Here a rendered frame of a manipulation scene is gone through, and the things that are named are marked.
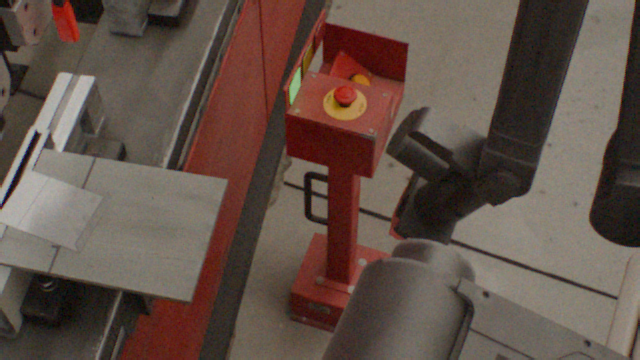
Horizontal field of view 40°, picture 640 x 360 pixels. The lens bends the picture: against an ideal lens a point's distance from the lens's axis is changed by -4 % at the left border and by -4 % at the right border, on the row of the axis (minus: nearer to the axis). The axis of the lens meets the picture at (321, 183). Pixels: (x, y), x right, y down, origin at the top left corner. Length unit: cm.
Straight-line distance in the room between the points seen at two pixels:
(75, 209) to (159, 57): 40
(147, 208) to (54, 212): 12
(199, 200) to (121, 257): 12
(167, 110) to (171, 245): 35
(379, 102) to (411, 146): 59
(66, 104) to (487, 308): 103
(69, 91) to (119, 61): 17
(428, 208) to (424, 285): 65
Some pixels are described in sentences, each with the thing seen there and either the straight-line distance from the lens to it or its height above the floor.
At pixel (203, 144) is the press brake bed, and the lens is 154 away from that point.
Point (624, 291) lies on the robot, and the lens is 76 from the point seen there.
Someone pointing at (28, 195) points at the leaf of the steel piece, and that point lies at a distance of 120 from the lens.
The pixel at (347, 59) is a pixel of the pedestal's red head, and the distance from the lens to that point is 164.
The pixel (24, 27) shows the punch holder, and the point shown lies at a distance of 108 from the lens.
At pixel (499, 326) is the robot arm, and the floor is 162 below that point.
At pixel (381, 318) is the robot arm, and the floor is 162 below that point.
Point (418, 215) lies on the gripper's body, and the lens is 103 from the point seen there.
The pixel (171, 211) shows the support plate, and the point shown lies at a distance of 114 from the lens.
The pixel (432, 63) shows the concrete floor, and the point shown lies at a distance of 266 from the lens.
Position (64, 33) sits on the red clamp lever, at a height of 117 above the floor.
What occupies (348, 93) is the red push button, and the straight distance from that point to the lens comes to 150.
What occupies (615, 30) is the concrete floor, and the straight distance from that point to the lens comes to 289.
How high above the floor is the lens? 195
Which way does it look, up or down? 55 degrees down
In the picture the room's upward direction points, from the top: straight up
